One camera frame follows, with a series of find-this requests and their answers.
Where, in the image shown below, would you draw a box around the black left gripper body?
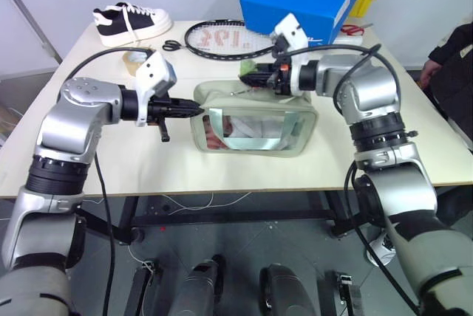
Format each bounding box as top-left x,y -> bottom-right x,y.
146,96 -> 177,144

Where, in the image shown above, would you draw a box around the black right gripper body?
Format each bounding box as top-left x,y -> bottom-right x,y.
268,53 -> 293,96

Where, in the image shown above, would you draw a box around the green plush keychain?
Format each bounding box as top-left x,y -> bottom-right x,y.
239,58 -> 262,78

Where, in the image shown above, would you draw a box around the pale green zip pouch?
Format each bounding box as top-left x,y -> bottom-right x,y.
188,80 -> 319,155

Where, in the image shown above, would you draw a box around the bystander bare hand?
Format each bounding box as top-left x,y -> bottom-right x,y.
420,59 -> 443,90

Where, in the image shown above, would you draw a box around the black racket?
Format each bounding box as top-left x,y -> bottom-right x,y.
183,18 -> 282,62

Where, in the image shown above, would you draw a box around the brown tape roll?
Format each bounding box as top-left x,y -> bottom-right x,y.
122,47 -> 154,78

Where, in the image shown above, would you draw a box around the black scissors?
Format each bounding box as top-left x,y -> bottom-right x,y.
161,38 -> 188,52

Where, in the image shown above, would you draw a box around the small white box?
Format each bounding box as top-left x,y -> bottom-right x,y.
333,33 -> 365,46

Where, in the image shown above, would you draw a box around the black and white sneaker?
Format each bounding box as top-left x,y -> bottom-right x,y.
92,1 -> 174,48

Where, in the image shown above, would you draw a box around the red scissors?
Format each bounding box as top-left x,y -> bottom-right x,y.
340,22 -> 375,36

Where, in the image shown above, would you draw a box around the yellow plastic bin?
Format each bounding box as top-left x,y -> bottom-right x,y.
348,0 -> 378,18

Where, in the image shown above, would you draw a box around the grey metal pole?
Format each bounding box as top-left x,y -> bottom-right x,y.
0,0 -> 64,66

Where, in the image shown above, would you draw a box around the dark rounded shape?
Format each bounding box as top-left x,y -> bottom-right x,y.
172,254 -> 227,316
258,263 -> 316,316

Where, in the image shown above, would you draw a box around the bystander in black jacket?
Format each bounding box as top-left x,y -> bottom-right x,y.
419,22 -> 473,155

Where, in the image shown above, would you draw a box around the flat black block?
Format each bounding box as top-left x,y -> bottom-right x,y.
123,258 -> 164,316
324,269 -> 365,316

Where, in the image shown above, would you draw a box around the white shoe on floor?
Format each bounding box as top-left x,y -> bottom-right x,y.
365,232 -> 398,267

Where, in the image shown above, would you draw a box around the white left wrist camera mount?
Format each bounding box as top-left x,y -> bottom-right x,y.
134,51 -> 178,128

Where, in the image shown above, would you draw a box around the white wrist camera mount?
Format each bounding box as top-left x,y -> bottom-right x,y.
134,51 -> 178,128
273,13 -> 312,97

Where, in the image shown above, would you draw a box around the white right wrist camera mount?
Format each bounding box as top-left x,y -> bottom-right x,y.
273,13 -> 312,97

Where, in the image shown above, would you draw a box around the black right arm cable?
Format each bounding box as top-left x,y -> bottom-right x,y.
272,43 -> 422,316

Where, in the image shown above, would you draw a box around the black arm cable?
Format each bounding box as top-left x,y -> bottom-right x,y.
272,43 -> 422,316
67,47 -> 156,316

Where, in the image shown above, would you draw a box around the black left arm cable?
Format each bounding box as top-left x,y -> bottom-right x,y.
67,47 -> 156,316

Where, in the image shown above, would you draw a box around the white floor wire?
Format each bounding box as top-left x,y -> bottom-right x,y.
83,191 -> 253,271

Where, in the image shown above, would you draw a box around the black metal table frame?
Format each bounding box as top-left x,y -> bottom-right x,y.
75,190 -> 370,247

